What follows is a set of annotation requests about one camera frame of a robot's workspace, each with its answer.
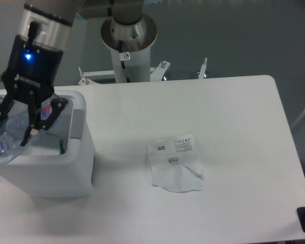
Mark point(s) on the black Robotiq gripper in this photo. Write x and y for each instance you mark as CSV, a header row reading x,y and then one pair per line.
x,y
31,73

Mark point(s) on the clear plastic water bottle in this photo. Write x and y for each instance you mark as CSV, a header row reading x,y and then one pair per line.
x,y
13,135

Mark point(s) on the clear plastic packaging bag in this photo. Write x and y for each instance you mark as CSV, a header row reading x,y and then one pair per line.
x,y
175,164

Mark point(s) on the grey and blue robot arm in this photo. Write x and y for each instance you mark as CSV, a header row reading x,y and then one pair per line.
x,y
48,24

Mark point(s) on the white paper in trash can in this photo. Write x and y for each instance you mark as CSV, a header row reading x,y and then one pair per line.
x,y
46,145

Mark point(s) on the green item in trash can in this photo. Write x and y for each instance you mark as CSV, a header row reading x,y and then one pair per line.
x,y
61,145

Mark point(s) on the white open trash can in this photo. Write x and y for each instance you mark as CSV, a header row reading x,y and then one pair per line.
x,y
55,163

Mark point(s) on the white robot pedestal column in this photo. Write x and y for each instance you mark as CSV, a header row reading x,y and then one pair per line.
x,y
130,46

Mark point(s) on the white pedestal base frame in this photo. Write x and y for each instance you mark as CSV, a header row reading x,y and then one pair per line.
x,y
156,74

